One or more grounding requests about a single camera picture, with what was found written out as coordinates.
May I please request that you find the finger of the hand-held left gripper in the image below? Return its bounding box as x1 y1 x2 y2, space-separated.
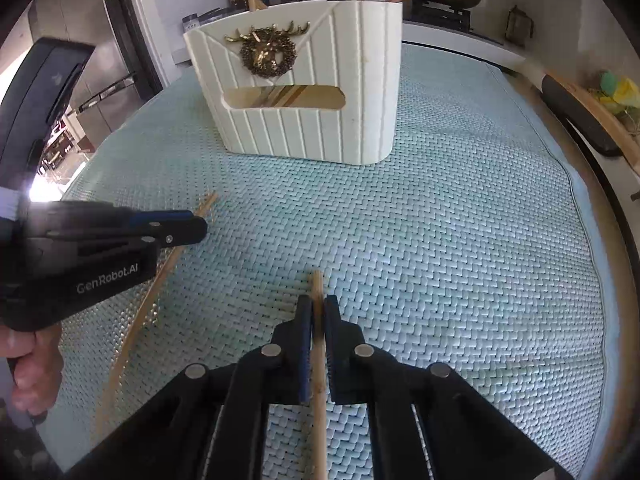
127 210 197 226
142 217 208 248

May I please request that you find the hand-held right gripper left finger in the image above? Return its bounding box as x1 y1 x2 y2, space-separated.
65 296 313 480

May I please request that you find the white kitchen counter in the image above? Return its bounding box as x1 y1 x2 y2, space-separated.
400 20 551 91

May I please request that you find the person's left hand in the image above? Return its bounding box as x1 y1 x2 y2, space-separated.
0 322 65 417

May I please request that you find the black gas stove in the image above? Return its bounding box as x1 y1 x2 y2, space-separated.
277 0 503 46

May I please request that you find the dark-framed glass jug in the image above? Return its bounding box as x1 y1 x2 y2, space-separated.
505 5 533 48

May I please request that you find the plastic bag of green sponges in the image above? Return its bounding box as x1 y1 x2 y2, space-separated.
587 69 640 136

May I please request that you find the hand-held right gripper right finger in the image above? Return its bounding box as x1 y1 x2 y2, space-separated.
325 296 573 480

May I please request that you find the teal woven table mat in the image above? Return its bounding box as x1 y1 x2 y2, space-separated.
57 42 613 480

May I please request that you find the cream ribbed utensil holder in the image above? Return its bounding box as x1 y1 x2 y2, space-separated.
183 1 403 167

